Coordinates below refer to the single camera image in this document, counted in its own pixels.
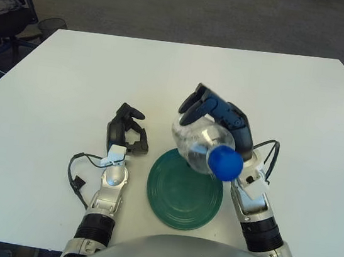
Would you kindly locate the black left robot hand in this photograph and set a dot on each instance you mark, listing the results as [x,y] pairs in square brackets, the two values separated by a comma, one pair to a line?
[114,130]

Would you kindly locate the black mesh wastebasket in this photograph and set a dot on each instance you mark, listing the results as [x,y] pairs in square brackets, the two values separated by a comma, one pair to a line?
[50,25]

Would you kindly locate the clear bottle with blue cap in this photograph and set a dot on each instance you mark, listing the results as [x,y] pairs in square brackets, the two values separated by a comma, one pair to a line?
[195,144]

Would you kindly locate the green round plate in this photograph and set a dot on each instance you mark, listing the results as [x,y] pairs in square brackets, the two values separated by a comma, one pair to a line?
[181,199]

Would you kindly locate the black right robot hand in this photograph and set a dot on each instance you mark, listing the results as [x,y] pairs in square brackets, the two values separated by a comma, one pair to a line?
[239,121]

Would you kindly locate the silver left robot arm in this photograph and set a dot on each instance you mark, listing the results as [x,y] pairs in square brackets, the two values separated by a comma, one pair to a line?
[114,178]

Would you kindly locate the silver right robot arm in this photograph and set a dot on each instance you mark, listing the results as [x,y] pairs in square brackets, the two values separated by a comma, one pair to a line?
[254,202]

